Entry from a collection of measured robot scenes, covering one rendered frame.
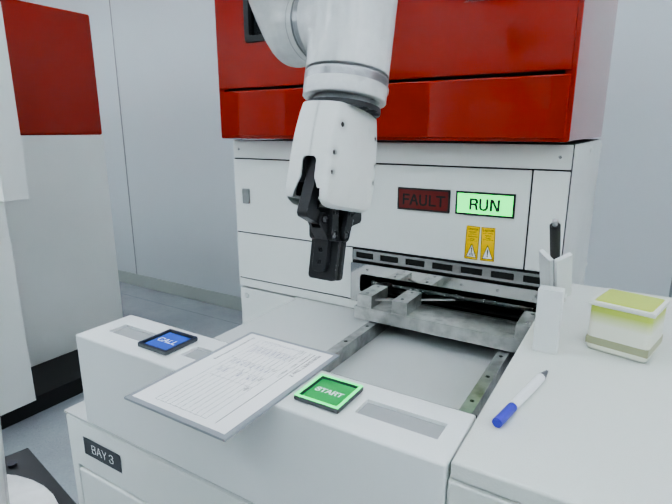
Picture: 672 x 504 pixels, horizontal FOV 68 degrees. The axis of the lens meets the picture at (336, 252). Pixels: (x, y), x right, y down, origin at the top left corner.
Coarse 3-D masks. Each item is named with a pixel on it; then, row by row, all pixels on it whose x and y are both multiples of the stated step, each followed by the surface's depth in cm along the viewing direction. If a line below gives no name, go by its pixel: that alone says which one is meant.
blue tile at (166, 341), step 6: (162, 336) 69; (168, 336) 69; (174, 336) 69; (180, 336) 69; (150, 342) 67; (156, 342) 67; (162, 342) 67; (168, 342) 67; (174, 342) 67; (180, 342) 67; (162, 348) 65; (168, 348) 65
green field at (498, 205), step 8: (464, 200) 100; (472, 200) 100; (480, 200) 99; (488, 200) 98; (496, 200) 97; (504, 200) 96; (512, 200) 96; (464, 208) 101; (472, 208) 100; (480, 208) 99; (488, 208) 98; (496, 208) 97; (504, 208) 97; (512, 208) 96
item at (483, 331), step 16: (384, 304) 106; (368, 320) 105; (384, 320) 102; (400, 320) 100; (416, 320) 99; (432, 320) 97; (448, 320) 97; (464, 320) 97; (480, 320) 97; (496, 320) 97; (448, 336) 96; (464, 336) 94; (480, 336) 92; (496, 336) 91; (512, 336) 90
